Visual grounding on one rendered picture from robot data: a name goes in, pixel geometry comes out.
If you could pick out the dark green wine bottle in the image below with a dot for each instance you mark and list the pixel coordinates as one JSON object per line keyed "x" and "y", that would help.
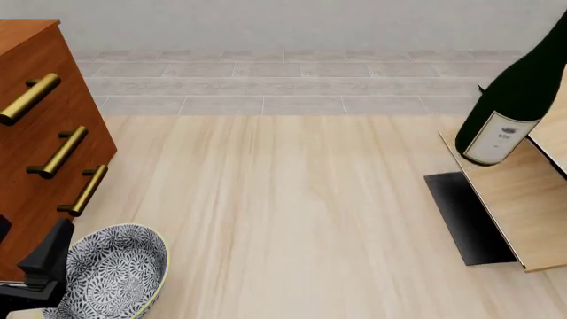
{"x": 502, "y": 83}

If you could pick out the red-brown wooden cabinet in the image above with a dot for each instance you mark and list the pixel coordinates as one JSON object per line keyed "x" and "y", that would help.
{"x": 53, "y": 99}

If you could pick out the black-and-white patterned bowl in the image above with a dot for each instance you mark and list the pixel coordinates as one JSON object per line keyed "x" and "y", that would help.
{"x": 115, "y": 266}

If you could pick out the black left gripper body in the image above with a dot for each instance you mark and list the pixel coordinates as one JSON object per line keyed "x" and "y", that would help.
{"x": 31, "y": 294}

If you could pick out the pale wood wine rack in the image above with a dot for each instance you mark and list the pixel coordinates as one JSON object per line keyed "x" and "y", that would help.
{"x": 509, "y": 206}

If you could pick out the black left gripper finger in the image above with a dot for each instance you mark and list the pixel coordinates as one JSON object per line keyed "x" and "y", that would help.
{"x": 4, "y": 227}
{"x": 51, "y": 252}

